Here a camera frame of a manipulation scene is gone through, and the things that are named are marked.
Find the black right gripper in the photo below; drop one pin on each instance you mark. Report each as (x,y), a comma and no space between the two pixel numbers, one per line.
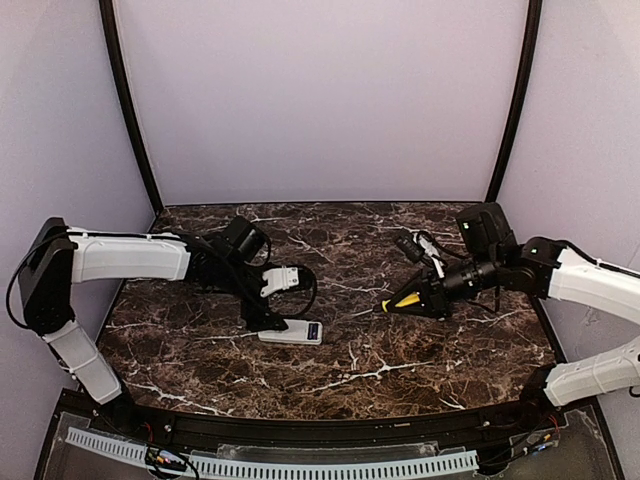
(435,294)

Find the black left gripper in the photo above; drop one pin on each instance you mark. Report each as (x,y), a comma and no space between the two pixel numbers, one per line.
(257,313)

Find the yellow handled screwdriver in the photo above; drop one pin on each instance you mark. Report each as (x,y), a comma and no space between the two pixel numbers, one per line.
(397,303)

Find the white remote control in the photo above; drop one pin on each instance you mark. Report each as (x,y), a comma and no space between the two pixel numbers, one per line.
(296,334)

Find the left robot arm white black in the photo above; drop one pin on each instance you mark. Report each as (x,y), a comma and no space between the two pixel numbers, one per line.
(62,256)

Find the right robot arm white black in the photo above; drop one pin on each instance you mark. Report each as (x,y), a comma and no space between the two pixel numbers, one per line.
(541,268)

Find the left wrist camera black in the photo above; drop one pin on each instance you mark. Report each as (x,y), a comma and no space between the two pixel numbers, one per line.
(279,279)

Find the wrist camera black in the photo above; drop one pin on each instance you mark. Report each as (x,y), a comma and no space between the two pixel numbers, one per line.
(411,249)
(279,279)

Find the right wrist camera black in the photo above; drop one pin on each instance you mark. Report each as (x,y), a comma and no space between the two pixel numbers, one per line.
(411,249)

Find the black table front rail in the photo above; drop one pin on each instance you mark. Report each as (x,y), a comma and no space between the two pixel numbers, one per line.
(475,427)

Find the white slotted cable duct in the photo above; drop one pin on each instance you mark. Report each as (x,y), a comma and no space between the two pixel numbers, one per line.
(414,461)

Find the right black frame post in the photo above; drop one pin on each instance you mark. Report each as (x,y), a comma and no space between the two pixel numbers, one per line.
(525,64)

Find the black frame post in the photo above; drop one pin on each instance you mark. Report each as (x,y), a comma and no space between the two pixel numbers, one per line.
(525,64)
(119,74)

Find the left black frame post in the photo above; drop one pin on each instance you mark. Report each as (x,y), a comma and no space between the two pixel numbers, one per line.
(119,74)

